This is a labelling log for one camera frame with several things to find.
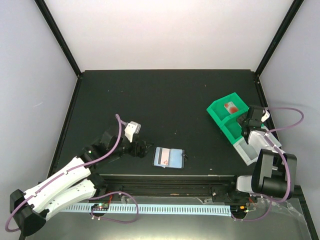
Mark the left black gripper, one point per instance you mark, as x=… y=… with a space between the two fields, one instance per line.
x=135 y=152

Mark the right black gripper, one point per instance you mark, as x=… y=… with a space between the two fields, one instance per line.
x=240 y=119

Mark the black leather card holder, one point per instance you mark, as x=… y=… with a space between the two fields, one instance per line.
x=177 y=158

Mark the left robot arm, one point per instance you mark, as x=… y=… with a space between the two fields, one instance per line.
x=77 y=181

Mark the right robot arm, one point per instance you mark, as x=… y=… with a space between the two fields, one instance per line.
x=275 y=170

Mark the green two-compartment bin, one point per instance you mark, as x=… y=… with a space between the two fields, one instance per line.
x=225 y=121

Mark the clear plastic bin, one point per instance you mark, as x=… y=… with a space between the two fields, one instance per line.
x=250 y=151

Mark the small electronics board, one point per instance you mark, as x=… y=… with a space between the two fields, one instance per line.
x=100 y=207

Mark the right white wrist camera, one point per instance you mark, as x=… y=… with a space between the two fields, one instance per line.
x=265 y=115

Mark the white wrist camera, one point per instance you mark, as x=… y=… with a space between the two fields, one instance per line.
x=132 y=128
x=265 y=115

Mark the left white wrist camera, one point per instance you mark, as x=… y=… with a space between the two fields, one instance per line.
x=132 y=128

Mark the white slotted cable duct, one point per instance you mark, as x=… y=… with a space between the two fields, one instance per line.
x=154 y=209

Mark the black aluminium rail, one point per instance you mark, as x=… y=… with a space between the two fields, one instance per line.
x=218 y=188

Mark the right black frame post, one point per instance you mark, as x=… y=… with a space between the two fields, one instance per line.
x=283 y=27

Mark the black frame post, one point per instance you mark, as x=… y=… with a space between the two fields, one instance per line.
x=49 y=19
x=283 y=27

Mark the left black frame post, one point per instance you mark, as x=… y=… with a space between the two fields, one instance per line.
x=49 y=19

